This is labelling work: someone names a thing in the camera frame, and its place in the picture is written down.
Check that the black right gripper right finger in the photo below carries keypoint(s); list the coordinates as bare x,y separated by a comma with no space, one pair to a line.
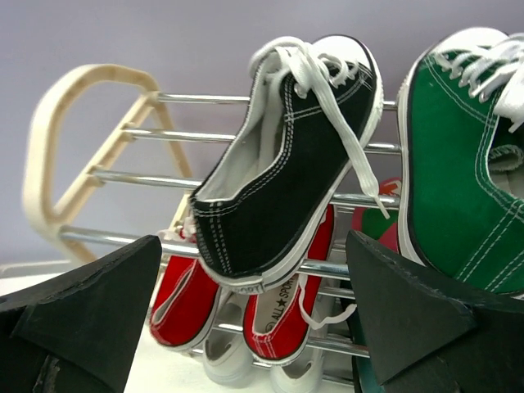
426,332

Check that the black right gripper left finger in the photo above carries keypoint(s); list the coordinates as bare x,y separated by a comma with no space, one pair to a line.
79,331

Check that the red canvas sneaker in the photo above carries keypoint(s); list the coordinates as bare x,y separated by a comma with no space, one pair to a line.
277,323
185,305

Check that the black canvas sneaker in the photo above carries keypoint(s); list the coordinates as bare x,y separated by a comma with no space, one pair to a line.
313,109

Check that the white sneaker with grey mesh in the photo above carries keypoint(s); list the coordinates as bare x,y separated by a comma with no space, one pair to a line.
303,375

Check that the left green canvas sneaker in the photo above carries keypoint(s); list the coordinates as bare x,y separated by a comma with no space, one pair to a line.
460,122

